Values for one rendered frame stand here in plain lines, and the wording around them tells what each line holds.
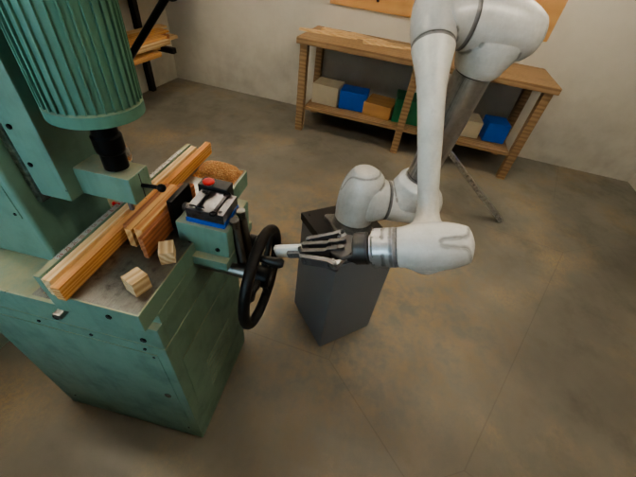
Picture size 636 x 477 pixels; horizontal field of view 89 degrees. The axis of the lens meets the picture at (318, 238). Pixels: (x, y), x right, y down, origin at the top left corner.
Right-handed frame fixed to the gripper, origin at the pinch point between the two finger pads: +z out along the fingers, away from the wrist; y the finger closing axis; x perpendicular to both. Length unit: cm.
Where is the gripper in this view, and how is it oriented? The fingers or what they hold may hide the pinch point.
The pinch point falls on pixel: (288, 250)
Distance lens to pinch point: 79.7
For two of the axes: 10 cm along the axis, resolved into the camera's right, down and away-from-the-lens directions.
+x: 2.3, 7.6, 6.1
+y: -2.1, 6.5, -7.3
